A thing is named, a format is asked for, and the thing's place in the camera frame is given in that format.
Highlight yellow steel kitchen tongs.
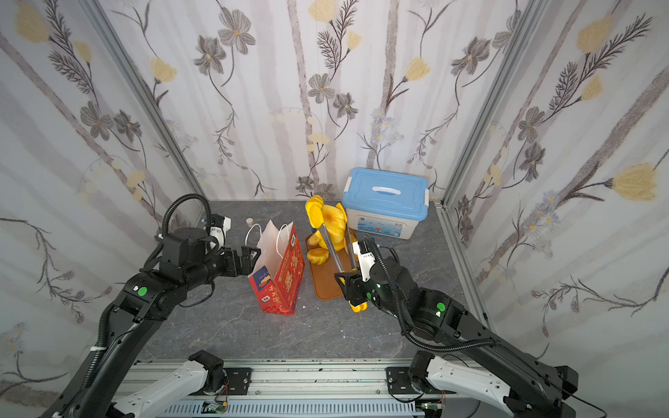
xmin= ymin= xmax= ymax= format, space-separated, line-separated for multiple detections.
xmin=305 ymin=195 xmax=356 ymax=301

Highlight red paper gift bag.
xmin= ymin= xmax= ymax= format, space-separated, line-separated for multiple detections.
xmin=248 ymin=220 xmax=305 ymax=316

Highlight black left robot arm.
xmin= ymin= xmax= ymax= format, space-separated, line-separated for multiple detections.
xmin=43 ymin=193 xmax=261 ymax=417

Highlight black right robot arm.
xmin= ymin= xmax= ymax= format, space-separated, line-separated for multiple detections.
xmin=334 ymin=238 xmax=578 ymax=417

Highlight small yellow bread roll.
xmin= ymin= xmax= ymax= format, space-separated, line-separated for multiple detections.
xmin=308 ymin=247 xmax=329 ymax=266

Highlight yellow long bread roll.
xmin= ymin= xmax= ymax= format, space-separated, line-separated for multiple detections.
xmin=307 ymin=231 xmax=322 ymax=247

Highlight blue lid storage box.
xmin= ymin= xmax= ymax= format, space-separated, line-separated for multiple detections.
xmin=343 ymin=168 xmax=430 ymax=240

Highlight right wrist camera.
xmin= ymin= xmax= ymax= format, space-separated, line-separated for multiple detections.
xmin=353 ymin=240 xmax=376 ymax=282

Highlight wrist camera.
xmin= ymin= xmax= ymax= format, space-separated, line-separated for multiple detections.
xmin=353 ymin=240 xmax=376 ymax=282
xmin=209 ymin=214 xmax=232 ymax=247

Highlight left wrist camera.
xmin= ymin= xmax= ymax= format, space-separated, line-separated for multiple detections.
xmin=209 ymin=214 xmax=232 ymax=247

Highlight aluminium frame rail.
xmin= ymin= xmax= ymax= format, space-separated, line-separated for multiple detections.
xmin=111 ymin=358 xmax=529 ymax=418

